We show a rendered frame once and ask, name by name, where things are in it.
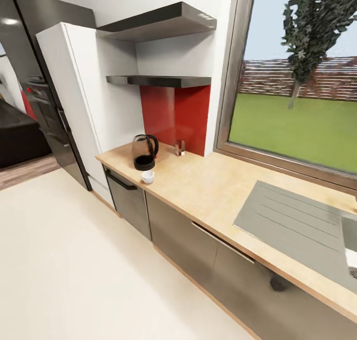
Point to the painting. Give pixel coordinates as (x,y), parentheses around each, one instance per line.
(29,110)

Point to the oven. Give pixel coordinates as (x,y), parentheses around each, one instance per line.
(45,101)

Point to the coffee cup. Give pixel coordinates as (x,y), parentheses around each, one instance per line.
(148,176)

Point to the cabinet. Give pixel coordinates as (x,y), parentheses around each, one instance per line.
(20,21)
(271,306)

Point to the countertop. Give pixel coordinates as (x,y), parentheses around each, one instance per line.
(211,191)

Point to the dishwasher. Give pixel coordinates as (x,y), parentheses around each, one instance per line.
(129,200)

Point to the electric kettle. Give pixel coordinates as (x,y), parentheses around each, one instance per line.
(143,153)

